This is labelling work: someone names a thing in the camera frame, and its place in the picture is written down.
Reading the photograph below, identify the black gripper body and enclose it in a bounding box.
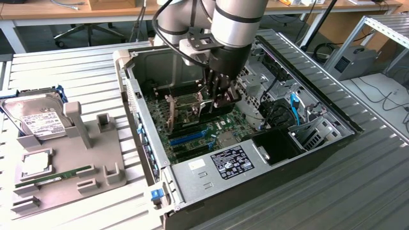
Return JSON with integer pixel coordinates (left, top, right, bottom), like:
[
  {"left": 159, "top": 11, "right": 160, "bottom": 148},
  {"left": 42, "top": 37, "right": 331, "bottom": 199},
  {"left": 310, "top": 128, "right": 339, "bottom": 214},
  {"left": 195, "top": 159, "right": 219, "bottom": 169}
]
[{"left": 207, "top": 44, "right": 254, "bottom": 81}]

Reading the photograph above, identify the Nvidia graphics card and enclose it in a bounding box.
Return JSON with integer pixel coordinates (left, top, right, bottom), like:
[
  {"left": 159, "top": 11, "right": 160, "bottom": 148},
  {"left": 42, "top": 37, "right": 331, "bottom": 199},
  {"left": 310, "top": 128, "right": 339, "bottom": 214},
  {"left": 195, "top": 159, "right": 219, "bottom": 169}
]
[{"left": 164, "top": 92, "right": 239, "bottom": 134}]

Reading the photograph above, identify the black RAM slot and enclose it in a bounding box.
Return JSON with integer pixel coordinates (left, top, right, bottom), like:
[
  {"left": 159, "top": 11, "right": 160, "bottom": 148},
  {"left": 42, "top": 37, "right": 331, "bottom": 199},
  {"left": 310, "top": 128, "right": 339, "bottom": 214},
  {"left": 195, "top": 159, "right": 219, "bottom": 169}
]
[
  {"left": 155, "top": 85, "right": 199, "bottom": 95},
  {"left": 156, "top": 87, "right": 202, "bottom": 98},
  {"left": 154, "top": 82, "right": 198, "bottom": 93},
  {"left": 152, "top": 80, "right": 196, "bottom": 91}
]

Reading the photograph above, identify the metal disk bay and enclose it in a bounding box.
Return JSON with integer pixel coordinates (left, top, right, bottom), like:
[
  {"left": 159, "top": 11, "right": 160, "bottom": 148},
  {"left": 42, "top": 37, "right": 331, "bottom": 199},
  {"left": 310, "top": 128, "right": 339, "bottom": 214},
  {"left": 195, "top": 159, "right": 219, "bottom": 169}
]
[{"left": 238, "top": 35, "right": 320, "bottom": 127}]

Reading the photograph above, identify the green Dell motherboard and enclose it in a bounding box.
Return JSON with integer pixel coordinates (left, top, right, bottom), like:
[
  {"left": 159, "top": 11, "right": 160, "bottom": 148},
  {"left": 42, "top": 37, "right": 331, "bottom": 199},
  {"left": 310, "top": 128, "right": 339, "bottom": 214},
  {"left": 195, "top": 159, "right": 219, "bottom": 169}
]
[{"left": 142, "top": 80, "right": 256, "bottom": 163}]

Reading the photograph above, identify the silver chipset heat sink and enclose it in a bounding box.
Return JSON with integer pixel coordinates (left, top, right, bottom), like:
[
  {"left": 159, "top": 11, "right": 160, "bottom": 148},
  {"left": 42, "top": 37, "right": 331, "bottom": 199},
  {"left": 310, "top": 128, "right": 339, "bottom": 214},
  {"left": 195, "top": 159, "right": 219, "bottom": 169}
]
[{"left": 216, "top": 132, "right": 240, "bottom": 149}]

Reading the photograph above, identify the black expansion slot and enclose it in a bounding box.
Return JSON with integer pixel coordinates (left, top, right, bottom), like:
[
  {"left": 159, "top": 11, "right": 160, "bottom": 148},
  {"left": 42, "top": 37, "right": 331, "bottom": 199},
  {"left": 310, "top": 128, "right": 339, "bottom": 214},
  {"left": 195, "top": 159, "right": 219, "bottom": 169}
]
[
  {"left": 175, "top": 148, "right": 214, "bottom": 161},
  {"left": 174, "top": 143, "right": 211, "bottom": 156},
  {"left": 168, "top": 125, "right": 207, "bottom": 140}
]

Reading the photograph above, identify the open black PC case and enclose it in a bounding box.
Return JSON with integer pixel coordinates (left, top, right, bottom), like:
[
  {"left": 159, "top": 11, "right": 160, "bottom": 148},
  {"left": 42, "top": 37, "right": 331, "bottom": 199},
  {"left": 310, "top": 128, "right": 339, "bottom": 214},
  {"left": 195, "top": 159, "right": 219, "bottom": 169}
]
[{"left": 112, "top": 28, "right": 365, "bottom": 230}]

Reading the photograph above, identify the blue expansion slot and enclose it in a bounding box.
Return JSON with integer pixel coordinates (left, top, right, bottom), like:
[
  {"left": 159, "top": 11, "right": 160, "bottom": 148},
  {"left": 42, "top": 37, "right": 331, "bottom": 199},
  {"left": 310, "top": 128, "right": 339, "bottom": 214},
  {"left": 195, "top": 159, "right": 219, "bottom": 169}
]
[{"left": 170, "top": 134, "right": 211, "bottom": 146}]

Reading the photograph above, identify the black stand pole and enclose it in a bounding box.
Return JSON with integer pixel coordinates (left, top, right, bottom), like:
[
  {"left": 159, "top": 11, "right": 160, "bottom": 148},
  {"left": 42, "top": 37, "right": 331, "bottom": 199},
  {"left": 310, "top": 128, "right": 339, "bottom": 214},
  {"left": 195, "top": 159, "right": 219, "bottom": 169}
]
[{"left": 300, "top": 0, "right": 340, "bottom": 51}]

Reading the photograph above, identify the grey power supply unit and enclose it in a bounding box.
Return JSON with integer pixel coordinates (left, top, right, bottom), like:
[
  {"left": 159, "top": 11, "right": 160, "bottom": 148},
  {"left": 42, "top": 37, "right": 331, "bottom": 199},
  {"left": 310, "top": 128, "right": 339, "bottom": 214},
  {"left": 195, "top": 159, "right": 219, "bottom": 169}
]
[{"left": 171, "top": 139, "right": 270, "bottom": 205}]

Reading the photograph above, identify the grey control box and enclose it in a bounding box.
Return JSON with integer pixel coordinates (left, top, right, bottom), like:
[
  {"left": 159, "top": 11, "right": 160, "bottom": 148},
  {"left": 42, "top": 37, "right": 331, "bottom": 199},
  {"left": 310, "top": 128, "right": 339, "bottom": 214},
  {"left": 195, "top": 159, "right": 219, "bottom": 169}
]
[{"left": 323, "top": 45, "right": 391, "bottom": 81}]

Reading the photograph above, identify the cardboard box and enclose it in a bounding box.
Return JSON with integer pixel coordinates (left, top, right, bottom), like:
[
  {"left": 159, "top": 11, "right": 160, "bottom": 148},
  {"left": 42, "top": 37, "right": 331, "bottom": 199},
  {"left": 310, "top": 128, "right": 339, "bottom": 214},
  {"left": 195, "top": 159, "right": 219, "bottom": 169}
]
[{"left": 88, "top": 0, "right": 139, "bottom": 11}]

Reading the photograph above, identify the grey parts rack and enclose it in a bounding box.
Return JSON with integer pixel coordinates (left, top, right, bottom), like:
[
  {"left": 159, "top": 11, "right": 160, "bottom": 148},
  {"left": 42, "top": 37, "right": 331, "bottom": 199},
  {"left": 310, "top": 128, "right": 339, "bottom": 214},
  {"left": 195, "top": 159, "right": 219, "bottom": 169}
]
[{"left": 10, "top": 100, "right": 130, "bottom": 215}]

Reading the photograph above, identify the hard disk with blue carrier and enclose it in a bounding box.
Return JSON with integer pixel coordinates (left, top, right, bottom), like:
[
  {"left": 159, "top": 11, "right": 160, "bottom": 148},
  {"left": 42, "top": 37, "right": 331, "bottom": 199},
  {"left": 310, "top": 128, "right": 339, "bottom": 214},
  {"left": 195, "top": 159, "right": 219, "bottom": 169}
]
[{"left": 0, "top": 85, "right": 74, "bottom": 141}]

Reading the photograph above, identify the green RAM stick with label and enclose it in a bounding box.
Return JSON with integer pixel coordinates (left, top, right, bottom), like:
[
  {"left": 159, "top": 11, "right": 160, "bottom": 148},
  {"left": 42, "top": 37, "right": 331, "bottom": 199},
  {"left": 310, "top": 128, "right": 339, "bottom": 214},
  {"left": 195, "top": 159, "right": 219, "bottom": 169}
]
[{"left": 15, "top": 165, "right": 94, "bottom": 189}]

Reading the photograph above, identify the silver CPU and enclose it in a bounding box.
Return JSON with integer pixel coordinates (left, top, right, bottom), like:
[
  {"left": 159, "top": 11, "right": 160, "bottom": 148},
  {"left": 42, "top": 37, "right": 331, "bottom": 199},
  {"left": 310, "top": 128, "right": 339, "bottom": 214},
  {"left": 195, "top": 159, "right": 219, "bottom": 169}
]
[{"left": 22, "top": 153, "right": 52, "bottom": 177}]

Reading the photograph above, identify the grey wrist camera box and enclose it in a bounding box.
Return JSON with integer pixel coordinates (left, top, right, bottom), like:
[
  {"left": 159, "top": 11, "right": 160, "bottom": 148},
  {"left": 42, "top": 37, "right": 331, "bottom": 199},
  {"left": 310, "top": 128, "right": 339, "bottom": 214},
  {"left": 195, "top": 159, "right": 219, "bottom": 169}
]
[{"left": 178, "top": 27, "right": 227, "bottom": 67}]

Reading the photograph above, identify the black wire bundle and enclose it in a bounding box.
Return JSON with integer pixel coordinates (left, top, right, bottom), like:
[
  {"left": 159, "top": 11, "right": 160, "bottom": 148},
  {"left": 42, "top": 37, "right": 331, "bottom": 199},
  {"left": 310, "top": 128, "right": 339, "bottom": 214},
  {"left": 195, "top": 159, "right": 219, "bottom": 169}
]
[{"left": 259, "top": 100, "right": 300, "bottom": 129}]

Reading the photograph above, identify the blue SATA wire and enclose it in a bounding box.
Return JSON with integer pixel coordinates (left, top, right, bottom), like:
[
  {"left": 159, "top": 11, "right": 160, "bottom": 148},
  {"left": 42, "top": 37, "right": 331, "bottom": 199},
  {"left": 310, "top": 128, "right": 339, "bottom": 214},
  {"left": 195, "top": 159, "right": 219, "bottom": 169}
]
[{"left": 290, "top": 92, "right": 304, "bottom": 127}]

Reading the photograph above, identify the black looped cable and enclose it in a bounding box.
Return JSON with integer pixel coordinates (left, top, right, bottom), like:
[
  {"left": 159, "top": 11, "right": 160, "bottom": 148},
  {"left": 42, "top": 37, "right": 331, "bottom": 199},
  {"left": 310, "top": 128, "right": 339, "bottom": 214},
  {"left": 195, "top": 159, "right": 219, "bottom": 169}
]
[{"left": 268, "top": 13, "right": 310, "bottom": 27}]

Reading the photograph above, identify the coiled black cable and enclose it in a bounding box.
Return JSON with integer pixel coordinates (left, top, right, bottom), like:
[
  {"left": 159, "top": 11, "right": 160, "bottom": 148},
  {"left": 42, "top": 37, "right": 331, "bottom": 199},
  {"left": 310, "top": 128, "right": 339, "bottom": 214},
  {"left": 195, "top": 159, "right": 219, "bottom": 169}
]
[{"left": 315, "top": 43, "right": 333, "bottom": 61}]

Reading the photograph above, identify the hanging thin cable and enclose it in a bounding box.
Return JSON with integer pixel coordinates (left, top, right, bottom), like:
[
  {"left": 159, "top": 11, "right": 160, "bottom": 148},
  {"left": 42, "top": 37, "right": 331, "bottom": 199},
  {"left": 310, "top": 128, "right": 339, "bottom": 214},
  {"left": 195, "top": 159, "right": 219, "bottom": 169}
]
[{"left": 130, "top": 0, "right": 148, "bottom": 43}]

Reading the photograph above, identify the wooden desk white frame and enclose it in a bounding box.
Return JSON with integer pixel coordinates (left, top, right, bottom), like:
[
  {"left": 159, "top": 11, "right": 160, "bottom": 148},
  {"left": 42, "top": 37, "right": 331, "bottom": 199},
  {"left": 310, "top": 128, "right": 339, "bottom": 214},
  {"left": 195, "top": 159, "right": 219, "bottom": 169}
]
[
  {"left": 0, "top": 0, "right": 160, "bottom": 55},
  {"left": 262, "top": 0, "right": 404, "bottom": 50}
]

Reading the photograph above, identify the aluminium profile frame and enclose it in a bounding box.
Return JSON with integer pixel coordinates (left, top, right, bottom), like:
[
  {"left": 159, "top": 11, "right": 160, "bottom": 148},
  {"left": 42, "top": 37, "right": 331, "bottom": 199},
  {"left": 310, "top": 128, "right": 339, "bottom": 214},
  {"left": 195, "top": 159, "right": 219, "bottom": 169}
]
[{"left": 321, "top": 13, "right": 409, "bottom": 81}]

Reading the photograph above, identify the thin grey cable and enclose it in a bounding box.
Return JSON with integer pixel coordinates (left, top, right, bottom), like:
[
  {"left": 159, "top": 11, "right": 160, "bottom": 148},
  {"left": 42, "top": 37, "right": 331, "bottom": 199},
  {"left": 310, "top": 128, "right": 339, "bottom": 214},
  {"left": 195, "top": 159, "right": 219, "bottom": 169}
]
[{"left": 50, "top": 0, "right": 87, "bottom": 11}]

